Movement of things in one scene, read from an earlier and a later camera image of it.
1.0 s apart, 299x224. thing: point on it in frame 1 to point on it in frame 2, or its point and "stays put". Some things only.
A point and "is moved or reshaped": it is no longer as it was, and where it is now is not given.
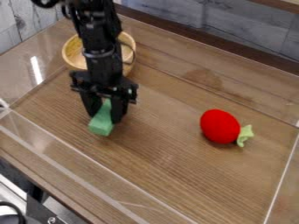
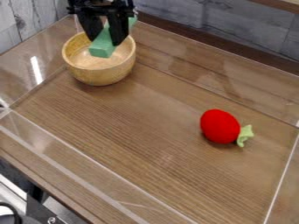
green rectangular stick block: [102, 122] is moved or reshaped
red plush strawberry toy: [221, 127] stays put
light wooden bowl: [73, 52] stays put
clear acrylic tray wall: [155, 172] stays put
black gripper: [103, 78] to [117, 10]
